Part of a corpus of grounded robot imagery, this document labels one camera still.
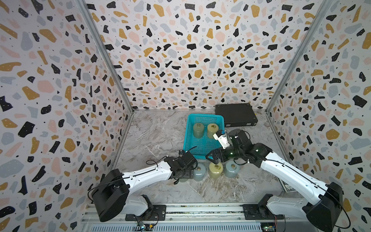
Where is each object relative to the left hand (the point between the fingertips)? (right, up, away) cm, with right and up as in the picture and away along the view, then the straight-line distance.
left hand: (187, 173), depth 83 cm
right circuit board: (+41, -23, -12) cm, 48 cm away
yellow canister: (+16, +25, +17) cm, 34 cm away
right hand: (+13, +12, -9) cm, 20 cm away
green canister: (+7, +24, +17) cm, 30 cm away
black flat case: (+37, +35, +30) cm, 59 cm away
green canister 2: (-3, -5, +2) cm, 6 cm away
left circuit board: (-20, -22, -13) cm, 32 cm away
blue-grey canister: (+6, +2, -4) cm, 8 cm away
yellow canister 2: (+16, +3, -3) cm, 16 cm away
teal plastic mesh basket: (+8, +12, +17) cm, 22 cm away
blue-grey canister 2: (+25, +3, -2) cm, 25 cm away
